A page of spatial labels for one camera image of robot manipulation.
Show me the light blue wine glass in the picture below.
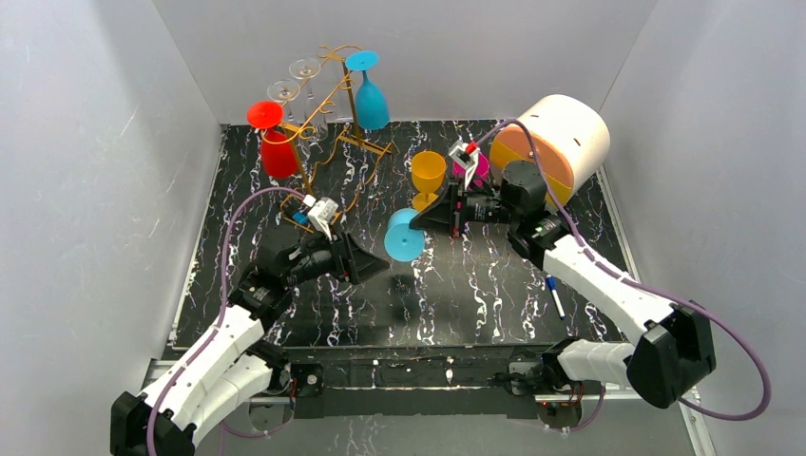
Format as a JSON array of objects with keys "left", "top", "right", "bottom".
[{"left": 384, "top": 208, "right": 425, "bottom": 262}]

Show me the yellow wine glass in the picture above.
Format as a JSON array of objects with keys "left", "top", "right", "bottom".
[{"left": 411, "top": 151, "right": 447, "bottom": 212}]

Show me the teal blue wine glass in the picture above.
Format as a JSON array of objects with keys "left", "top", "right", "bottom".
[{"left": 346, "top": 50, "right": 390, "bottom": 130}]

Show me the gold wire glass rack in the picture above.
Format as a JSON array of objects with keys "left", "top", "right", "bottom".
[{"left": 278, "top": 45, "right": 394, "bottom": 220}]

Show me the magenta wine glass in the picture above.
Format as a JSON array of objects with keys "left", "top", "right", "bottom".
[{"left": 452, "top": 154, "right": 489, "bottom": 188}]

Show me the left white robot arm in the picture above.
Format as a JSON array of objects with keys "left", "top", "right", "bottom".
[{"left": 109, "top": 228, "right": 390, "bottom": 455}]

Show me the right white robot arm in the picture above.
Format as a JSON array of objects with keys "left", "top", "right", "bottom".
[{"left": 410, "top": 161, "right": 717, "bottom": 409}]

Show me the red wine glass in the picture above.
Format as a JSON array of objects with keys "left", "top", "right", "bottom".
[{"left": 246, "top": 101, "right": 298, "bottom": 179}]

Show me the clear wine glass front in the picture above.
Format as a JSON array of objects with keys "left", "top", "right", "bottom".
[{"left": 266, "top": 79, "right": 300, "bottom": 125}]

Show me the clear wine glass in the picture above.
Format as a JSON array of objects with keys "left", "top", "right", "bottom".
[
  {"left": 289, "top": 57, "right": 321, "bottom": 100},
  {"left": 266, "top": 79, "right": 300, "bottom": 125}
]

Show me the clear wine glass rear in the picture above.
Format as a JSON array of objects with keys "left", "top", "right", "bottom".
[{"left": 289, "top": 57, "right": 321, "bottom": 100}]

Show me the white cylindrical drawer box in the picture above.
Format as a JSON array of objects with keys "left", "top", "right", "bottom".
[{"left": 489, "top": 94, "right": 610, "bottom": 204}]

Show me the black marble pattern mat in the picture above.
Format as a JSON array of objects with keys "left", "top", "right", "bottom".
[{"left": 169, "top": 120, "right": 623, "bottom": 350}]

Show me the blue white marker pen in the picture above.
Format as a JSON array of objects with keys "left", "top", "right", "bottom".
[{"left": 546, "top": 275, "right": 566, "bottom": 320}]

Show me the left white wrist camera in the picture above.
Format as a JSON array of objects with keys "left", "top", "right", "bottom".
[{"left": 302, "top": 194, "right": 338, "bottom": 240}]

